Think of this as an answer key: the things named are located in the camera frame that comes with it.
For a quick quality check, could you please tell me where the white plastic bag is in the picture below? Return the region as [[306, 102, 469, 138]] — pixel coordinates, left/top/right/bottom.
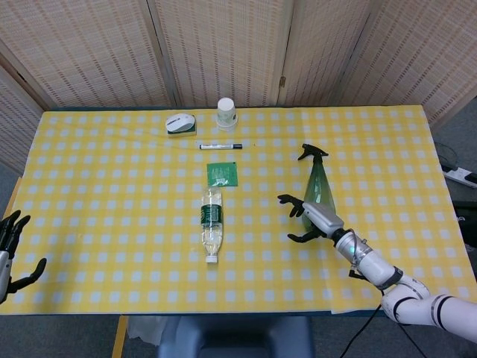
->
[[127, 315, 165, 346]]

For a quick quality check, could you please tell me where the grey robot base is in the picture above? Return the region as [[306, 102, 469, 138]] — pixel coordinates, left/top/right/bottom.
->
[[158, 315, 316, 358]]

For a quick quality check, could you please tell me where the clear plastic water bottle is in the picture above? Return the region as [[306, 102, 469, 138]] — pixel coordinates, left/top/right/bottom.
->
[[200, 187, 225, 264]]

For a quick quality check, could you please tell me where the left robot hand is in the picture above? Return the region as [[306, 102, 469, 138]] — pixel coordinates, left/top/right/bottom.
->
[[0, 210, 48, 304]]

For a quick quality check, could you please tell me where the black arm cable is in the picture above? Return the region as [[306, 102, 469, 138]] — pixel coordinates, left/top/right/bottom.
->
[[348, 304, 429, 358]]

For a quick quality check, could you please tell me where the black equipment box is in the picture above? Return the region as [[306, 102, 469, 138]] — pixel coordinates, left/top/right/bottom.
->
[[452, 200, 477, 248]]

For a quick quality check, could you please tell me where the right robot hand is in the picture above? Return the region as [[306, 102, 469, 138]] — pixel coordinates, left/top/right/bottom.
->
[[277, 193, 346, 244]]

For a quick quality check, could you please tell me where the white computer mouse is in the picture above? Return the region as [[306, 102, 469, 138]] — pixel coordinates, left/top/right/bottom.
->
[[165, 113, 195, 134]]

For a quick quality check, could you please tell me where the yellow wooden table leg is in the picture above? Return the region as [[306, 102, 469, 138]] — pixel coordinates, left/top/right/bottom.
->
[[111, 315, 130, 358]]

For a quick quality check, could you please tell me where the woven folding screen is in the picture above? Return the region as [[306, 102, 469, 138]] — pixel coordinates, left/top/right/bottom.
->
[[0, 0, 477, 176]]

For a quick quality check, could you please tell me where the yellow checked tablecloth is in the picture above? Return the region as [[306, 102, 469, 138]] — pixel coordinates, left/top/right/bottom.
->
[[0, 106, 473, 316]]

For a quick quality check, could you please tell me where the white power strip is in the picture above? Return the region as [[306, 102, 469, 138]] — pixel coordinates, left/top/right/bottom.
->
[[441, 166, 477, 188]]

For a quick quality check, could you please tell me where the green spray bottle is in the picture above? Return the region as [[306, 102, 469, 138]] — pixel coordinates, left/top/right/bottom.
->
[[297, 143, 338, 230]]

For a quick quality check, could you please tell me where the green sachet packet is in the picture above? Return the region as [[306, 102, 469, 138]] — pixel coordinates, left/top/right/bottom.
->
[[206, 161, 239, 187]]

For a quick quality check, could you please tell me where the white paper cup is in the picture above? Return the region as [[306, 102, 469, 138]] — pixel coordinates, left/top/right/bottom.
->
[[215, 97, 239, 132]]

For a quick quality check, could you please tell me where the white marker pen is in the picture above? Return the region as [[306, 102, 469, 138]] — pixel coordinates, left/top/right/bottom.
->
[[198, 142, 244, 151]]

